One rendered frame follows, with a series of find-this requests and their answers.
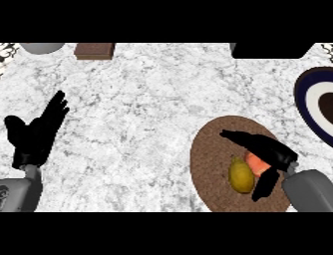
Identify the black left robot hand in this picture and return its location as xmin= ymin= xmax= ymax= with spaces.
xmin=3 ymin=90 xmax=71 ymax=170

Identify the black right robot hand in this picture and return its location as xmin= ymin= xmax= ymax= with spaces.
xmin=217 ymin=128 xmax=298 ymax=203

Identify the yellow lemon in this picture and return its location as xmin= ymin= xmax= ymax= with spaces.
xmin=226 ymin=155 xmax=256 ymax=194

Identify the round brown woven placemat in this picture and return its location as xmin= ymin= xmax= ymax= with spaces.
xmin=188 ymin=115 xmax=293 ymax=213

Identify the navy and white plate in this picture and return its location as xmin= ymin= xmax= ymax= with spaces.
xmin=293 ymin=66 xmax=333 ymax=159

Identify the orange-red round fruit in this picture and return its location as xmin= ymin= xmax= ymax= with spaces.
xmin=242 ymin=150 xmax=272 ymax=179

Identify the grey round bowl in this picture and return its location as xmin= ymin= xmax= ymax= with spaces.
xmin=17 ymin=43 xmax=66 ymax=56

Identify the brown wooden block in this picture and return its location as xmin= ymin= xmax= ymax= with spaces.
xmin=74 ymin=43 xmax=117 ymax=61

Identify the black appliance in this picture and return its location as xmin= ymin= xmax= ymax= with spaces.
xmin=229 ymin=43 xmax=316 ymax=60

